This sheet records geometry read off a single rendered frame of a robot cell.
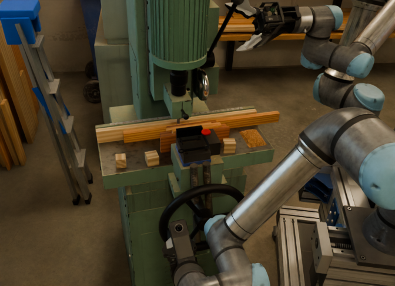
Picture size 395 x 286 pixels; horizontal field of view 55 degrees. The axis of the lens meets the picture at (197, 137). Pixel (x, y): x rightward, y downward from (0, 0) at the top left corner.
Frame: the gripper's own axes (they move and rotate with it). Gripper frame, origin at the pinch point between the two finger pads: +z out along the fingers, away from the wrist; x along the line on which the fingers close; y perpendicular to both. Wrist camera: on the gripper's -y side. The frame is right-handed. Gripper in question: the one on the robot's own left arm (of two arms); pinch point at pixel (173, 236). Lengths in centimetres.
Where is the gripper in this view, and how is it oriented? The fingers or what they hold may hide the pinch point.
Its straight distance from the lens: 113.8
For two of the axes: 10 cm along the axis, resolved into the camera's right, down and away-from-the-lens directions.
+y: 1.6, 9.7, 1.7
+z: -2.2, -1.3, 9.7
